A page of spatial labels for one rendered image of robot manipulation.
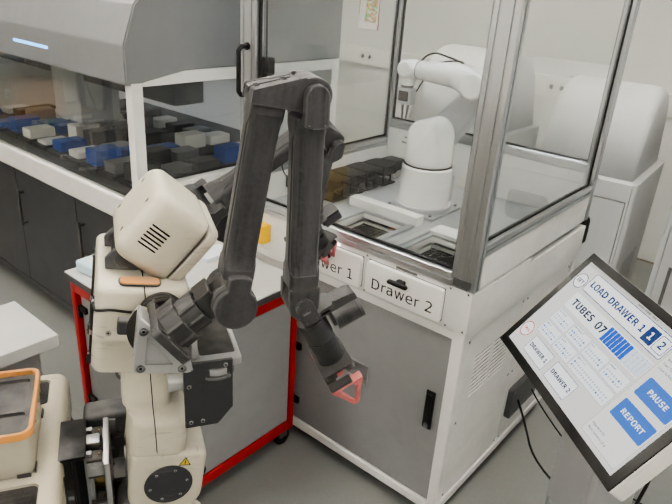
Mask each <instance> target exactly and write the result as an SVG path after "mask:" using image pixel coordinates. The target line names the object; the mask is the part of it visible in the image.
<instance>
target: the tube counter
mask: <svg viewBox="0 0 672 504"><path fill-rule="evenodd" d="M588 330H589V331H590V332H591V333H592V334H593V335H594V336H595V337H596V338H597V339H598V340H599V341H600V342H601V343H602V344H603V345H604V347H605V348H606V349H607V350H608V351H609V352H610V353H611V354H612V355H613V356H614V357H615V358H616V359H617V360H618V361H619V362H620V363H621V364H622V365H623V366H624V367H625V368H626V369H627V370H628V372H629V373H630V374H631V375H632V376H633V377H634V378H635V379H637V378H638V377H639V376H640V375H642V374H643V373H644V372H645V371H646V370H648V369H649V368H650V367H651V366H652V365H654V364H653V363H652V362H651V361H650V360H649V359H648V358H647V357H646V356H645V355H644V354H643V353H641V352H640V351H639V350H638V349H637V348H636V347H635V346H634V345H633V344H632V343H631V342H630V341H629V340H628V339H627V338H626V337H625V336H624V335H623V334H622V333H621V332H620V331H619V330H618V329H616V328H615V327H614V326H613V325H612V324H611V323H610V322H609V321H608V320H607V319H606V318H605V317H604V316H603V317H602V318H601V319H600V320H599V321H598V322H596V323H595V324H594V325H593V326H592V327H591V328H589V329H588Z"/></svg>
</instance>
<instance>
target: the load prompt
mask: <svg viewBox="0 0 672 504"><path fill-rule="evenodd" d="M582 290H583V291H584V292H585V293H586V294H587V295H588V296H590V297H591V298H592V299H593V300H594V301H595V302H596V303H597V304H598V305H599V306H600V307H601V308H602V309H603V310H604V311H605V312H607V313H608V314H609V315H610V316H611V317H612V318H613V319H614V320H615V321H616V322H617V323H618V324H619V325H620V326H621V327H622V328H624V329H625V330H626V331H627V332H628V333H629V334H630V335H631V336H632V337H633V338H634V339H635V340H636V341H637V342H638V343H639V344H640V345H642V346H643V347H644V348H645V349H646V350H647V351H648V352H649V353H650V354H651V355H652V356H653V357H654V358H655V359H656V360H657V361H659V360H660V359H661V358H662V357H663V356H665V355H666V354H667V353H668V352H669V351H671V350H672V336H671V335H670V334H668V333H667V332H666V331H665V330H664V329H663V328H661V327H660V326H659V325H658V324H657V323H656V322H654V321H653V320H652V319H651V318H650V317H649V316H647V315H646V314H645V313H644V312H643V311H642V310H640V309H639V308H638V307H637V306H636V305H634V304H633V303H632V302H631V301H630V300H629V299H627V298H626V297H625V296H624V295H623V294H622V293H620V292H619V291H618V290H617V289H616V288H615V287H613V286H612V285H611V284H610V283H609V282H608V281H606V280H605V279H604V278H603V277H602V276H601V275H599V274H598V275H596V276H595V277H594V278H593V279H592V280H591V281H590V282H589V283H587V284H586V285H585V286H584V287H583V288H582Z"/></svg>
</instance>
